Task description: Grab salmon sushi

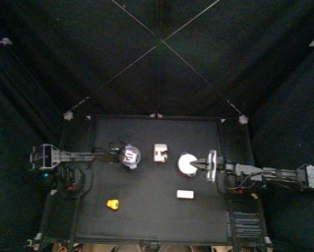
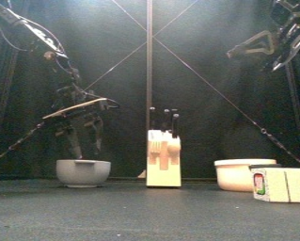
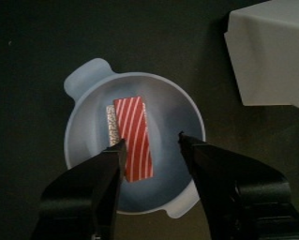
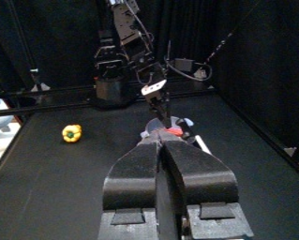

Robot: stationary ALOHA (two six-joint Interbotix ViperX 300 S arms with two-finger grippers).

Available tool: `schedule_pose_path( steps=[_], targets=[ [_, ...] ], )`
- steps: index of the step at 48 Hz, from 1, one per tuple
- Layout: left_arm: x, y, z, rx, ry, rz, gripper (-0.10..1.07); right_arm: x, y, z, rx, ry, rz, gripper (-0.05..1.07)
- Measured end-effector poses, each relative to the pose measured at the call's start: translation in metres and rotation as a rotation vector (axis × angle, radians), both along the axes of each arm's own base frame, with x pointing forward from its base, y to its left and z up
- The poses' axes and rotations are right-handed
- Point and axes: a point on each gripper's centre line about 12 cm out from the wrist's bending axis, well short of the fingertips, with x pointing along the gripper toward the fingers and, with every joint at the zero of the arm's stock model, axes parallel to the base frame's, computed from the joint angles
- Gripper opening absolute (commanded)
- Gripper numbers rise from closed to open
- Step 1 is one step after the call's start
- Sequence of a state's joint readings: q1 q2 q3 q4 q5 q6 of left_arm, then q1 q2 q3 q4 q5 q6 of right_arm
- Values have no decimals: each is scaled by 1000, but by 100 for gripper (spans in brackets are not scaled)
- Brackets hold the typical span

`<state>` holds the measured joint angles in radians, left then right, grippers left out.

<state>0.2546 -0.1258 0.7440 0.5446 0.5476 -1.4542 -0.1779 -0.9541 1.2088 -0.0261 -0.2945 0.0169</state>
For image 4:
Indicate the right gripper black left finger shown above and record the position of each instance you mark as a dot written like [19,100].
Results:
[130,178]

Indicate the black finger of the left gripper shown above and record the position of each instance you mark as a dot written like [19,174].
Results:
[161,108]
[186,129]

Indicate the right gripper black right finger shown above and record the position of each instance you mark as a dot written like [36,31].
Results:
[206,178]

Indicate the orange salmon sushi toy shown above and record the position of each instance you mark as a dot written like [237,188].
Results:
[174,131]

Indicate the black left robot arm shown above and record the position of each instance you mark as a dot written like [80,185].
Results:
[122,37]

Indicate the light blue toy plate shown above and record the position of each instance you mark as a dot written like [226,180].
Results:
[154,125]

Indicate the black power adapter box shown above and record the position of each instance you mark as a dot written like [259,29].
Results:
[183,64]

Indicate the yellow toy bell pepper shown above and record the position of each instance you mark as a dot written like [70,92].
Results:
[72,133]

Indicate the black metal frame rail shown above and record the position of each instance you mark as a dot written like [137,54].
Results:
[47,106]

